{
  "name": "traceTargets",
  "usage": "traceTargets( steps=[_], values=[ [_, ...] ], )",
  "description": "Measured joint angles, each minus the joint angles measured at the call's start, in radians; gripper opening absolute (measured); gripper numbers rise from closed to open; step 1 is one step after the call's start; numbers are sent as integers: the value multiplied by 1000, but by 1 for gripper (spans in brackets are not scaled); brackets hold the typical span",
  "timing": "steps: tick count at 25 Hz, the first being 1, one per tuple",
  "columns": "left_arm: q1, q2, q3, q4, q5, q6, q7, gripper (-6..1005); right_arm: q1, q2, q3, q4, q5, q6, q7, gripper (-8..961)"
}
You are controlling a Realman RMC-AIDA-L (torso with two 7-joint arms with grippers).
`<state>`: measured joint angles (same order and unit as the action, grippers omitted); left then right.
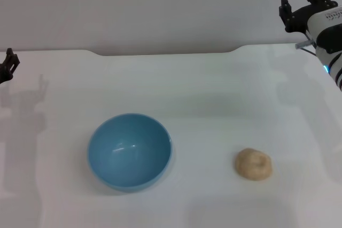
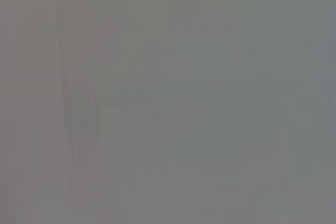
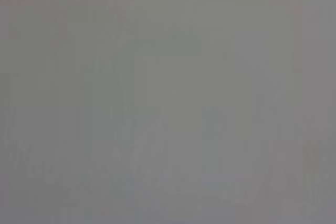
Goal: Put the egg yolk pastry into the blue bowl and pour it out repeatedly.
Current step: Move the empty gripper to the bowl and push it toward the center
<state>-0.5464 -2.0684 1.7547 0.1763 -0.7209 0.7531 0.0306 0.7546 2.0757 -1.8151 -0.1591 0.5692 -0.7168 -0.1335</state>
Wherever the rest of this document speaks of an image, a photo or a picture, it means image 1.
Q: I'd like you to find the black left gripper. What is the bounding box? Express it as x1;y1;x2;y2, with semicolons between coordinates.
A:
0;48;21;85

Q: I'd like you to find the right arm cable with plug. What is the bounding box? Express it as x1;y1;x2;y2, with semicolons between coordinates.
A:
295;39;319;57

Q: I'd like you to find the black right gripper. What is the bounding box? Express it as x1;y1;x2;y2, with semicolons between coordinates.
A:
278;0;338;33

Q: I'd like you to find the beige egg yolk pastry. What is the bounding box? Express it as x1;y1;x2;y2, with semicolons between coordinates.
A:
235;147;273;182

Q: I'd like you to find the blue ceramic bowl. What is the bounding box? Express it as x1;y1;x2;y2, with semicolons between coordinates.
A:
87;113;172;193

